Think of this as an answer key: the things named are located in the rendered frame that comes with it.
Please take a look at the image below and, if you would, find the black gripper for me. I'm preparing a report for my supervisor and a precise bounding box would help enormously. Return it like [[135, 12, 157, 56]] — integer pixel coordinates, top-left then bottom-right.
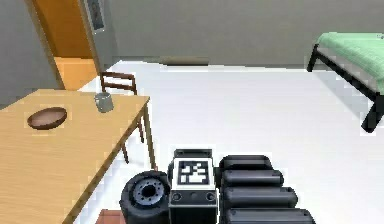
[[119, 170, 172, 224]]

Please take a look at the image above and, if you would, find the reddish brown chair seat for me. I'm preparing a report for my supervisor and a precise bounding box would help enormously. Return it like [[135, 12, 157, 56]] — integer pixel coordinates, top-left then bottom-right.
[[95, 209, 127, 224]]

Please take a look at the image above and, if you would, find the dark brown wooden chair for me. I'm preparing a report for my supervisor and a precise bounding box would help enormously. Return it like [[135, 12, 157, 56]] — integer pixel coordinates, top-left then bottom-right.
[[99, 70, 145, 165]]

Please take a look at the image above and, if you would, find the light wooden table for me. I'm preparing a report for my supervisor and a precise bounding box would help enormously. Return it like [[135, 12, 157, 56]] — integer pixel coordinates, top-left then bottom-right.
[[0, 88, 158, 224]]

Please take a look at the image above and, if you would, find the grey cup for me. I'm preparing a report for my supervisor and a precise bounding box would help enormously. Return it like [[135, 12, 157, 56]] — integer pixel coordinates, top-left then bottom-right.
[[94, 91, 115, 114]]

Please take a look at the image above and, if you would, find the brown bowl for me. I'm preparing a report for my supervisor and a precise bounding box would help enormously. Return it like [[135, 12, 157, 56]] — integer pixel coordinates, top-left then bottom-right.
[[26, 106, 68, 131]]

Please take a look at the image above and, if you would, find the orange room door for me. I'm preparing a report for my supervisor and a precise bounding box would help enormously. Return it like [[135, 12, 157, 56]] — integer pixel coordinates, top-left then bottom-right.
[[31, 0, 95, 60]]

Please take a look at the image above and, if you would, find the framed wall picture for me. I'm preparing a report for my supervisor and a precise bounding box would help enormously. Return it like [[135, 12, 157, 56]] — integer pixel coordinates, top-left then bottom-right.
[[85, 0, 106, 33]]

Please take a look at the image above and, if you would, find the green bed with black frame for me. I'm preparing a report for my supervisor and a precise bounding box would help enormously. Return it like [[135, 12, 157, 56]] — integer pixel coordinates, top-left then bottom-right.
[[306, 31, 384, 134]]

